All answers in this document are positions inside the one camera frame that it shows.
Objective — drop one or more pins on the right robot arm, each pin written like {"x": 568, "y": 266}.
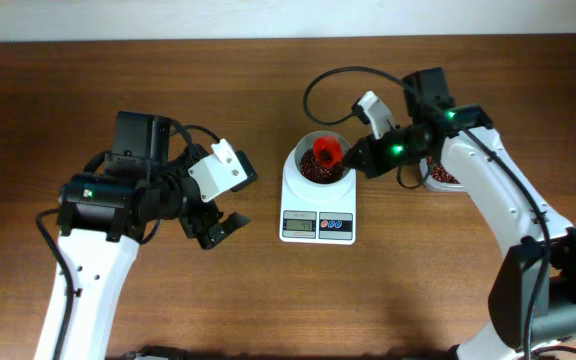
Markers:
{"x": 532, "y": 304}

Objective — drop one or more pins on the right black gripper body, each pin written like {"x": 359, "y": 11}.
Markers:
{"x": 368, "y": 157}

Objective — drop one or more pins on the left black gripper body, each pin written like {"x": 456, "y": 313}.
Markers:
{"x": 195, "y": 215}

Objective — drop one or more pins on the orange measuring scoop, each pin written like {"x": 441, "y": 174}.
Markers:
{"x": 328, "y": 151}

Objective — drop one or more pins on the red adzuki beans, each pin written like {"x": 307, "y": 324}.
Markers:
{"x": 311, "y": 169}

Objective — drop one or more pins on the white digital kitchen scale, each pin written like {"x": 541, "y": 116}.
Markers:
{"x": 317, "y": 216}

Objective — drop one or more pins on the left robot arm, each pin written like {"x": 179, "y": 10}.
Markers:
{"x": 153, "y": 172}

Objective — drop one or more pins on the white plastic bowl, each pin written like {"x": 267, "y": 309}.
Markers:
{"x": 305, "y": 144}

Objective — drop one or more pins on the clear plastic bean container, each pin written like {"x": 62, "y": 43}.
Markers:
{"x": 438, "y": 178}

